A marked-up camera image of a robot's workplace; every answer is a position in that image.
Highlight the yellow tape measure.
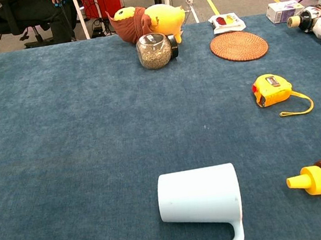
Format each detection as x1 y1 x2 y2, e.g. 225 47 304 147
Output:
250 69 316 121

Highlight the glass seed jar black lid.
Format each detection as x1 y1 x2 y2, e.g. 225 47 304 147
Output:
134 30 181 71

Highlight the blue table cloth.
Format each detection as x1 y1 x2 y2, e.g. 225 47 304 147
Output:
0 7 321 240

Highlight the light blue plastic mug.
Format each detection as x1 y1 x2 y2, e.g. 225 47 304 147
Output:
154 162 247 240

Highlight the yellow plush toy brown hood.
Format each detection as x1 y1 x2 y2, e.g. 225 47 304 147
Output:
105 0 190 53

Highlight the round woven brown coaster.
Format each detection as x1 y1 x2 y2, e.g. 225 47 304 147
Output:
208 27 271 66

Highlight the black power strip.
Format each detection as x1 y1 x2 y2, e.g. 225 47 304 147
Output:
90 26 106 39

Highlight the white snack packet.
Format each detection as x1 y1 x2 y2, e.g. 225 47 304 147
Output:
208 11 247 36

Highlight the black office chair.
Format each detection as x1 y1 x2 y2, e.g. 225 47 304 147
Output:
0 10 54 52

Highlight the white purple carton box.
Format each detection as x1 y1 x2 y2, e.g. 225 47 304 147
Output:
264 0 306 26

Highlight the seated person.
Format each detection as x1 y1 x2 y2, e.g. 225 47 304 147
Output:
0 0 81 51

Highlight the dark soy sauce bottle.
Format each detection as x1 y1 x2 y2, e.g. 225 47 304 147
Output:
284 3 321 36

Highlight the white floor cable cover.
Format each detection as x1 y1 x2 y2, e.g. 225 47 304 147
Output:
186 0 201 25

